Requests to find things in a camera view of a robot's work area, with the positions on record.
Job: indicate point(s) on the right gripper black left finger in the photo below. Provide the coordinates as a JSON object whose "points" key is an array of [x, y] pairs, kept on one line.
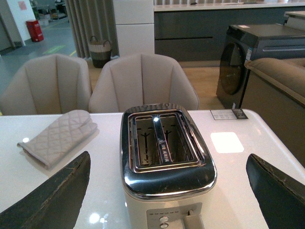
{"points": [[56, 203]]}

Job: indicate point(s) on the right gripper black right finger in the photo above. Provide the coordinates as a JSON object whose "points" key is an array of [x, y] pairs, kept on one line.
{"points": [[281, 198]]}

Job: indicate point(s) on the cream chrome two-slot toaster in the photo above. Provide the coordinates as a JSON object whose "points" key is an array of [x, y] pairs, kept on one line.
{"points": [[166, 168]]}

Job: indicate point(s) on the grey quilted oven mitt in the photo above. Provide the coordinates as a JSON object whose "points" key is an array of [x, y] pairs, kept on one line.
{"points": [[60, 137]]}

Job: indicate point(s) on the info card on table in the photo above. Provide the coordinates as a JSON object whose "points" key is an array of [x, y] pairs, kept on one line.
{"points": [[228, 114]]}

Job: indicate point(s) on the beige sofa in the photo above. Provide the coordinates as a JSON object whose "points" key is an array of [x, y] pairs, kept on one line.
{"points": [[276, 91]]}

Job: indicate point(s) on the beige upholstered chair left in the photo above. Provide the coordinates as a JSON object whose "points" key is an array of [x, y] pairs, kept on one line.
{"points": [[51, 84]]}

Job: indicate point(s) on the beige upholstered chair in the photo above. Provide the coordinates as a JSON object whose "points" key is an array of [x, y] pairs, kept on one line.
{"points": [[141, 79], [51, 84]]}

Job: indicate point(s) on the beige upholstered chair right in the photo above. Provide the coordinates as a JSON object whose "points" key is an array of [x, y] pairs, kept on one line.
{"points": [[141, 79]]}

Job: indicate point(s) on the beige pleated curtain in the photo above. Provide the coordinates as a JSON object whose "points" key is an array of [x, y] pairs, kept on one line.
{"points": [[91, 18]]}

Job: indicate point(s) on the dark grey kitchen counter cabinet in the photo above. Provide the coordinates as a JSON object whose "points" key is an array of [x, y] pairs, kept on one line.
{"points": [[195, 30]]}

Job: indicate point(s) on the white pillar cabinet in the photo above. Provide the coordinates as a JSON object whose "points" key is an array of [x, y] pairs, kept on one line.
{"points": [[134, 21]]}

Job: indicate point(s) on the woven laundry basket with handles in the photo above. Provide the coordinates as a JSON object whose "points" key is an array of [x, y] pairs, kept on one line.
{"points": [[100, 51]]}

